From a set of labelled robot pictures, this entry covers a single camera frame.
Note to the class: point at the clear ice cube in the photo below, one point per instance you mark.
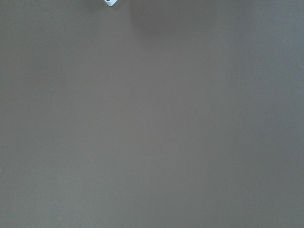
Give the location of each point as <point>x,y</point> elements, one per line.
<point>110,2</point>

